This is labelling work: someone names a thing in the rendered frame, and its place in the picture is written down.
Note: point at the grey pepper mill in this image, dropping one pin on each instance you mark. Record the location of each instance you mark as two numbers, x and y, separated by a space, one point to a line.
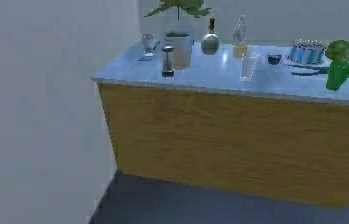
168 62

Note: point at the wooden counter with pale top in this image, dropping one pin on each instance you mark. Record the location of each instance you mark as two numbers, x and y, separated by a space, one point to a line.
235 140

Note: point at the green house plant in pot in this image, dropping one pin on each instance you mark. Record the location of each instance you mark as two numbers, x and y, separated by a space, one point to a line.
180 40

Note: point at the clear drinking glass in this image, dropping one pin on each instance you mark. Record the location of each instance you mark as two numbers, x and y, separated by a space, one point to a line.
148 44

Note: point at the round grey flask bottle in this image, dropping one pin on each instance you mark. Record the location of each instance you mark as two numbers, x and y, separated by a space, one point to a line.
210 42

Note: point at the tall clear glass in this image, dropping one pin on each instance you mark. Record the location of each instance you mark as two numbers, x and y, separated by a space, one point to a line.
248 66

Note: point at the clear glass bottle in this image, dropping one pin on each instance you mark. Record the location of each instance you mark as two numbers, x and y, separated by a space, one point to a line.
239 37

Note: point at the small dark bowl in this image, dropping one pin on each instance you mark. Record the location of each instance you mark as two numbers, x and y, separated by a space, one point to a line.
274 59

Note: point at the dark knife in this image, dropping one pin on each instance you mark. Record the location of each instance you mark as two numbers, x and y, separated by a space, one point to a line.
310 68

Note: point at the blue striped cake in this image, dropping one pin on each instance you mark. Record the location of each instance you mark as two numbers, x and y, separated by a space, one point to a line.
306 53

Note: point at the green broccoli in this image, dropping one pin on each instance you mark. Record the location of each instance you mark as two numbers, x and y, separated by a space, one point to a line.
340 63

